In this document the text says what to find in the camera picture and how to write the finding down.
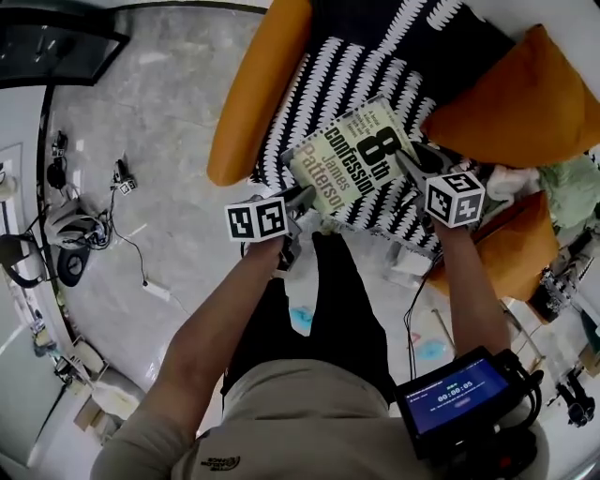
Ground black chest monitor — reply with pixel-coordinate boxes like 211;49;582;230
395;345;548;461

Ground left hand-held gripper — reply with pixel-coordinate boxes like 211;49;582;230
223;184;317;274

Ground black floor device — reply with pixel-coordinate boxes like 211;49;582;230
555;369;594;428

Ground black framed table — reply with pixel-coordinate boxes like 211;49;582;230
0;18;131;90

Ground black monitor cable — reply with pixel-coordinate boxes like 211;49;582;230
496;351;548;428

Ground white cloth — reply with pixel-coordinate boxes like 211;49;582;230
485;164;541;201

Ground white plastic bag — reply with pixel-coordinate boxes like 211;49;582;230
91;369;146;423

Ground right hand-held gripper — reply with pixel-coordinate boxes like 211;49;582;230
394;142;487;230

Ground black power strip cable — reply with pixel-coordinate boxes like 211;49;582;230
110;229;149;285

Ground orange sofa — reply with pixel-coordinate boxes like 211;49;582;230
207;0;600;324

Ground pale green paperback book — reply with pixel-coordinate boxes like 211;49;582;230
279;93;423;219

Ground grey backpack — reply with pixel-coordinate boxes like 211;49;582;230
44;191;112;249

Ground person's right forearm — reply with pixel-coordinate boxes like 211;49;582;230
429;219;512;362

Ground thin black cable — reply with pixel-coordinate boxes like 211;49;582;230
403;269;430;381

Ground person's black trousers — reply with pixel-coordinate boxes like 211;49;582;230
218;231;391;405

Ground dark pile of clothes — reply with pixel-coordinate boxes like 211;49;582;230
533;229;600;324

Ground blue plastic sheet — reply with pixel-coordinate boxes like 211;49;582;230
288;304;314;338
412;339;449;362

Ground grey-green cloth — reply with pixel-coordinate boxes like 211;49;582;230
537;157;600;230

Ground white power strip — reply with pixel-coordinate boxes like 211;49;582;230
142;279;173;301

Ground black and white striped blanket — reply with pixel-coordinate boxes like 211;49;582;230
250;0;517;257

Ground person's left forearm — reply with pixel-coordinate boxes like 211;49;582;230
161;233;288;376

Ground orange cushion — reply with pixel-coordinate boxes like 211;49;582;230
468;190;560;302
420;23;600;169

